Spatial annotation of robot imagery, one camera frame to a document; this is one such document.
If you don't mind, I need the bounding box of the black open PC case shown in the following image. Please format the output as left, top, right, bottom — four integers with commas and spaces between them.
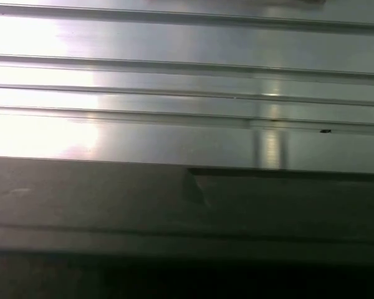
0, 155, 374, 299

